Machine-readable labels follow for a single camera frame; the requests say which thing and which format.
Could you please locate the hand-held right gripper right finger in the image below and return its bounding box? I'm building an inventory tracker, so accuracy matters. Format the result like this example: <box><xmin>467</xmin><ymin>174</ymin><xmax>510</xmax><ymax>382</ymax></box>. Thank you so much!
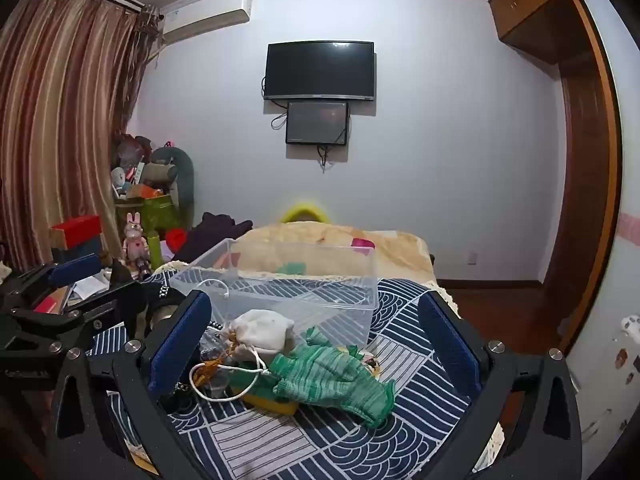
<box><xmin>417</xmin><ymin>290</ymin><xmax>583</xmax><ymax>480</ymax></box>

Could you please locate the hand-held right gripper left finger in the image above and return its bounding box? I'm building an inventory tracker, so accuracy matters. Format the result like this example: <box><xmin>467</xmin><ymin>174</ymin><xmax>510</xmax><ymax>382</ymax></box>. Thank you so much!
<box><xmin>50</xmin><ymin>290</ymin><xmax>213</xmax><ymax>480</ymax></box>

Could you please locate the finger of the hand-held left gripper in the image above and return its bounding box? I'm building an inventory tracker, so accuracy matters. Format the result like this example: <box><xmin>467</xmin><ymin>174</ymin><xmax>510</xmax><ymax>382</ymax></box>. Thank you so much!
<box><xmin>0</xmin><ymin>254</ymin><xmax>103</xmax><ymax>313</ymax></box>
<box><xmin>0</xmin><ymin>280</ymin><xmax>151</xmax><ymax>361</ymax></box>

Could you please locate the white cord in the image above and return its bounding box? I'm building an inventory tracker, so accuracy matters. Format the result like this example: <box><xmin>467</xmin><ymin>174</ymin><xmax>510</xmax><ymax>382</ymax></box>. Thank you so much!
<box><xmin>189</xmin><ymin>279</ymin><xmax>273</xmax><ymax>402</ymax></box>

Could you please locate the white drawstring pouch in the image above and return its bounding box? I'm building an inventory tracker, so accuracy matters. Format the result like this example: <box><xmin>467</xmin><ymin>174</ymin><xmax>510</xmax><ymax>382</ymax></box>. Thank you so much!
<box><xmin>220</xmin><ymin>309</ymin><xmax>297</xmax><ymax>361</ymax></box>

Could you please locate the yellow sponge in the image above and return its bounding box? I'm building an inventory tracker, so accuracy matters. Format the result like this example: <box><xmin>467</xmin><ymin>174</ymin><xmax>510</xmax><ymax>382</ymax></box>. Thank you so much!
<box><xmin>240</xmin><ymin>389</ymin><xmax>298</xmax><ymax>415</ymax></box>

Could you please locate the green knitted glove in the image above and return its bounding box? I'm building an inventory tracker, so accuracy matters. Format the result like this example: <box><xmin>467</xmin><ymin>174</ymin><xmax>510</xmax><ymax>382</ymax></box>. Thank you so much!
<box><xmin>270</xmin><ymin>326</ymin><xmax>397</xmax><ymax>430</ymax></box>

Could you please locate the clear plastic storage box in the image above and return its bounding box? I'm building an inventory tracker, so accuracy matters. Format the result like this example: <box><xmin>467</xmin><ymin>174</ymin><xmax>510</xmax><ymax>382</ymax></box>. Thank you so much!
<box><xmin>169</xmin><ymin>238</ymin><xmax>379</xmax><ymax>348</ymax></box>

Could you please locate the pile of papers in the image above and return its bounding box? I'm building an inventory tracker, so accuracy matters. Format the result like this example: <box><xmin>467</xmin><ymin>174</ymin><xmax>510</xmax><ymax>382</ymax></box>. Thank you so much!
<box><xmin>35</xmin><ymin>272</ymin><xmax>113</xmax><ymax>313</ymax></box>

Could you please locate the red box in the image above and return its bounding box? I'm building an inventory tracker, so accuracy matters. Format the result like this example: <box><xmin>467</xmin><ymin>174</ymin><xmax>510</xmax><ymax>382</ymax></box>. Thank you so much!
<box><xmin>50</xmin><ymin>215</ymin><xmax>103</xmax><ymax>250</ymax></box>

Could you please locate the pink rabbit toy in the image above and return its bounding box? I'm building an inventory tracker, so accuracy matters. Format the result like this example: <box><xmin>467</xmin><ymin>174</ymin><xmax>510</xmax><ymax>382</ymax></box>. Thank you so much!
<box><xmin>123</xmin><ymin>212</ymin><xmax>151</xmax><ymax>262</ymax></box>

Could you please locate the green storage bin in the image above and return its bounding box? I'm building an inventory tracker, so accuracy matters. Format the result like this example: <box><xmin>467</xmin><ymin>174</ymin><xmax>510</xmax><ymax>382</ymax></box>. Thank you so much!
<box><xmin>114</xmin><ymin>194</ymin><xmax>183</xmax><ymax>235</ymax></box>

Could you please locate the dark purple garment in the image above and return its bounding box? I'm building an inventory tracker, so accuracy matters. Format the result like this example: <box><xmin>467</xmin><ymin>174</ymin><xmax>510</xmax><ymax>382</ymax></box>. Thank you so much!
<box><xmin>175</xmin><ymin>212</ymin><xmax>255</xmax><ymax>265</ymax></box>

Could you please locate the beige printed blanket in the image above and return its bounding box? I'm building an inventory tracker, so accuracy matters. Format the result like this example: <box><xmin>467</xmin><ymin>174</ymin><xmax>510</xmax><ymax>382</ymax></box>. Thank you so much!
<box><xmin>234</xmin><ymin>220</ymin><xmax>436</xmax><ymax>287</ymax></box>

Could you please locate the grey plush toy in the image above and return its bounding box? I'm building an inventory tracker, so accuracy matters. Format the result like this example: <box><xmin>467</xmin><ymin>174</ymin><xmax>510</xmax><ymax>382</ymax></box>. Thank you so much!
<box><xmin>145</xmin><ymin>146</ymin><xmax>196</xmax><ymax>222</ymax></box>

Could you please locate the blue patterned tablecloth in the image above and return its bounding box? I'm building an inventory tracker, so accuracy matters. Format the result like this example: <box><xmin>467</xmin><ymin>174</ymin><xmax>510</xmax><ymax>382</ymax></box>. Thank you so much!
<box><xmin>87</xmin><ymin>272</ymin><xmax>506</xmax><ymax>480</ymax></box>

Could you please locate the striped brown curtain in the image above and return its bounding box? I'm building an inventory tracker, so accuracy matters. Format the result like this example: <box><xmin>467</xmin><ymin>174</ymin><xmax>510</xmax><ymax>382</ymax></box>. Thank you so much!
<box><xmin>0</xmin><ymin>0</ymin><xmax>161</xmax><ymax>273</ymax></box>

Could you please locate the white sliding wardrobe door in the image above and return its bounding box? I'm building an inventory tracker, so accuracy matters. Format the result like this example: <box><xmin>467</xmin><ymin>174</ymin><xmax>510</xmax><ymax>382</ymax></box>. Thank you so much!
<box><xmin>570</xmin><ymin>0</ymin><xmax>640</xmax><ymax>466</ymax></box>

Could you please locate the brown wooden door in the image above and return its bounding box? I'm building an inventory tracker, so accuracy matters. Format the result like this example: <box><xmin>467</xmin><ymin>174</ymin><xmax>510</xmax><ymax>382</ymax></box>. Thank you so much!
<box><xmin>542</xmin><ymin>60</ymin><xmax>621</xmax><ymax>356</ymax></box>

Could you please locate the small black monitor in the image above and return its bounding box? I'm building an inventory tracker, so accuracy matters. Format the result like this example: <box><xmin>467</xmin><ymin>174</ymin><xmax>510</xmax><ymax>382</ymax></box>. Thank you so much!
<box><xmin>285</xmin><ymin>101</ymin><xmax>350</xmax><ymax>146</ymax></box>

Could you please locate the white air conditioner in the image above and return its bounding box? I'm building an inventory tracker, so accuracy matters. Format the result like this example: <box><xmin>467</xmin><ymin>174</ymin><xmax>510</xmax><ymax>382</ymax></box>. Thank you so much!
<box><xmin>160</xmin><ymin>0</ymin><xmax>252</xmax><ymax>44</ymax></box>

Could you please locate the large black television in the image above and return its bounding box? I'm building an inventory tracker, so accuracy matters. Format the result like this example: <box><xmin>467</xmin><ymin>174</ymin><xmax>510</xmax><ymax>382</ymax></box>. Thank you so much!
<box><xmin>263</xmin><ymin>40</ymin><xmax>376</xmax><ymax>102</ymax></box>

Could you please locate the wooden overhead cabinet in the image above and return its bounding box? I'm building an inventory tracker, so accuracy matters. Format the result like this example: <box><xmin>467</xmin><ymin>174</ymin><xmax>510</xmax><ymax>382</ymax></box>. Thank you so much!
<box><xmin>487</xmin><ymin>0</ymin><xmax>595</xmax><ymax>64</ymax></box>

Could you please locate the yellow plush ring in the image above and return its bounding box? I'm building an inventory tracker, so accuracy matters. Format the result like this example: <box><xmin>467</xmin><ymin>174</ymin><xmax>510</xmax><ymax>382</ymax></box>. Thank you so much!
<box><xmin>280</xmin><ymin>200</ymin><xmax>332</xmax><ymax>225</ymax></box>

